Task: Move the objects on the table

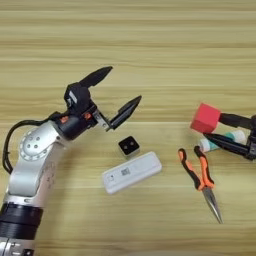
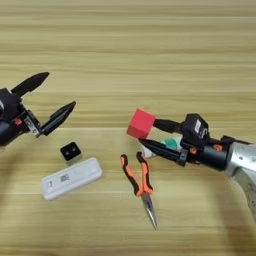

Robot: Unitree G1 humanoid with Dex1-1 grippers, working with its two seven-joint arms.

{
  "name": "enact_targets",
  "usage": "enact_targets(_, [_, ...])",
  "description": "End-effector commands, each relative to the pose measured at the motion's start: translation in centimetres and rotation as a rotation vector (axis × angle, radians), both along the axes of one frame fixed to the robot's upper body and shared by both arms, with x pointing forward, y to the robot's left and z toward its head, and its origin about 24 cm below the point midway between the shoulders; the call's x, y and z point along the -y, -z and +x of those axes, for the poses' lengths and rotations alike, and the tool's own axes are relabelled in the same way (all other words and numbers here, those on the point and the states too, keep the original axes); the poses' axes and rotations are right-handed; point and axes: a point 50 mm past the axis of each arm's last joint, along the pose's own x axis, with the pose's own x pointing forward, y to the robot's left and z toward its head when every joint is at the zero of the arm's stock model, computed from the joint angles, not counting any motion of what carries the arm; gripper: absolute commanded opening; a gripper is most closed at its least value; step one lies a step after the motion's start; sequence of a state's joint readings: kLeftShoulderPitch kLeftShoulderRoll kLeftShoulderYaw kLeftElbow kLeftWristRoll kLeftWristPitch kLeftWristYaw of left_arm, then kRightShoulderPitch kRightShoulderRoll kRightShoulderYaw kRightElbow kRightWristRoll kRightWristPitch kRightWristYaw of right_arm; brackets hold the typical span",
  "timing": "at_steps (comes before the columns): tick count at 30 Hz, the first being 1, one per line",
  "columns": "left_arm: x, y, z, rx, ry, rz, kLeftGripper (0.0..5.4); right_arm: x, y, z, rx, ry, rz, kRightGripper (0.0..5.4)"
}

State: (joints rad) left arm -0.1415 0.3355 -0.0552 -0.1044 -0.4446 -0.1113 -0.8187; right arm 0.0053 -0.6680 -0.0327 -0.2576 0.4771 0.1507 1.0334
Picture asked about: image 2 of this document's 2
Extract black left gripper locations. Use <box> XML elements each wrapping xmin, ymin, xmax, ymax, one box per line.
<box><xmin>0</xmin><ymin>71</ymin><xmax>77</xmax><ymax>148</ymax></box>

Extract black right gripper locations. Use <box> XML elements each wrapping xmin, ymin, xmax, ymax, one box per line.
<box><xmin>138</xmin><ymin>118</ymin><xmax>234</xmax><ymax>171</ymax></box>

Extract red cube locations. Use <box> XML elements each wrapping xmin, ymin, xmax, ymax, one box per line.
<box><xmin>126</xmin><ymin>108</ymin><xmax>157</xmax><ymax>140</ymax></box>

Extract orange black needle-nose pliers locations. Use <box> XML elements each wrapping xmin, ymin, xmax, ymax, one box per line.
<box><xmin>120</xmin><ymin>151</ymin><xmax>159</xmax><ymax>232</ymax></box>

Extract white rectangular device box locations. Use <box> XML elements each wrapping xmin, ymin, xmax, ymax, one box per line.
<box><xmin>40</xmin><ymin>157</ymin><xmax>103</xmax><ymax>202</ymax></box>

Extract teal white glue stick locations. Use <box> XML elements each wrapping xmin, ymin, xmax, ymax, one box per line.
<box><xmin>141</xmin><ymin>133</ymin><xmax>184</xmax><ymax>160</ymax></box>

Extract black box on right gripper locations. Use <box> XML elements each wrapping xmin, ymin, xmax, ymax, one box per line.
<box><xmin>181</xmin><ymin>113</ymin><xmax>210</xmax><ymax>148</ymax></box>

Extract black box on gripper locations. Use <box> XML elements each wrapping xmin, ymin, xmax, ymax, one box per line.
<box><xmin>0</xmin><ymin>87</ymin><xmax>24</xmax><ymax>124</ymax></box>
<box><xmin>181</xmin><ymin>113</ymin><xmax>210</xmax><ymax>148</ymax></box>

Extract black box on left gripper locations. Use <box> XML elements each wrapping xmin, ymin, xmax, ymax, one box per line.
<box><xmin>0</xmin><ymin>87</ymin><xmax>24</xmax><ymax>124</ymax></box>

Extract small black white cube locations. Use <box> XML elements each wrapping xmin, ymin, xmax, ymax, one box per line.
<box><xmin>59</xmin><ymin>141</ymin><xmax>83</xmax><ymax>165</ymax></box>

